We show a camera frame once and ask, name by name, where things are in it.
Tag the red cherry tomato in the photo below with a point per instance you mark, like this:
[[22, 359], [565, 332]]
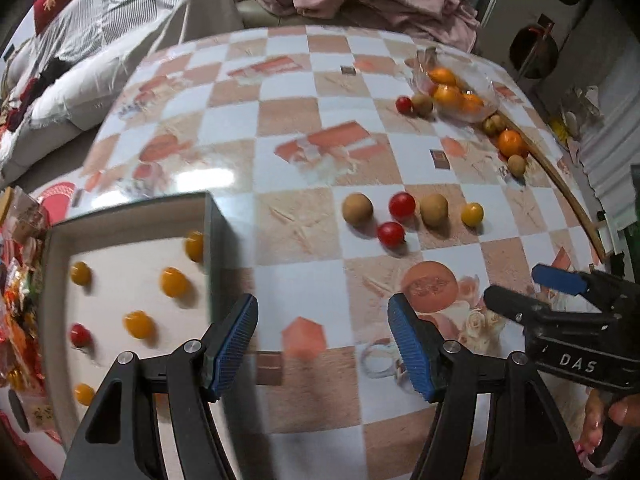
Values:
[[79, 336], [402, 206], [404, 105], [391, 234]]

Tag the orange cherry tomato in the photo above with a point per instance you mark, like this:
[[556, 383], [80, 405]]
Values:
[[84, 394]]

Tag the grey shallow tray box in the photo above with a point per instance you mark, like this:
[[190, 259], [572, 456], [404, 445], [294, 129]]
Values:
[[126, 247]]

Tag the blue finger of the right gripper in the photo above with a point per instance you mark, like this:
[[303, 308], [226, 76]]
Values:
[[570, 283], [526, 311]]

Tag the clear glass fruit bowl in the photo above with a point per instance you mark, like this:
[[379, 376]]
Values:
[[457, 86]]

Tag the red cherry tomato by bowl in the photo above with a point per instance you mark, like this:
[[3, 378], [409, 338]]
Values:
[[404, 105]]

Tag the yellow cherry tomato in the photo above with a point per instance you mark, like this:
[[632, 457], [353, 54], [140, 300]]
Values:
[[472, 215], [174, 283], [139, 325], [194, 246], [80, 274]]

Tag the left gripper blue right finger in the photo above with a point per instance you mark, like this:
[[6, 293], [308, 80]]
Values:
[[419, 344]]

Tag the mandarin near glass bowl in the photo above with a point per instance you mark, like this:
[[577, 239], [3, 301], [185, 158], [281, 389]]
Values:
[[511, 143]]

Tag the brown longan by bowl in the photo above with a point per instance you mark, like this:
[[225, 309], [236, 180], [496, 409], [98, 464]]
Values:
[[422, 105]]

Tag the white sofa cushion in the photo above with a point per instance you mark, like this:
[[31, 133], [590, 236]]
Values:
[[80, 99]]

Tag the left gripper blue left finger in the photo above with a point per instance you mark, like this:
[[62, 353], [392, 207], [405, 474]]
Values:
[[225, 345]]

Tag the person right hand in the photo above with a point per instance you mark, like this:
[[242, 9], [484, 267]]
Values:
[[624, 413]]

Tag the orange in bowl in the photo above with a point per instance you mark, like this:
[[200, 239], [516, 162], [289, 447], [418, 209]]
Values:
[[471, 103], [447, 97], [443, 75]]

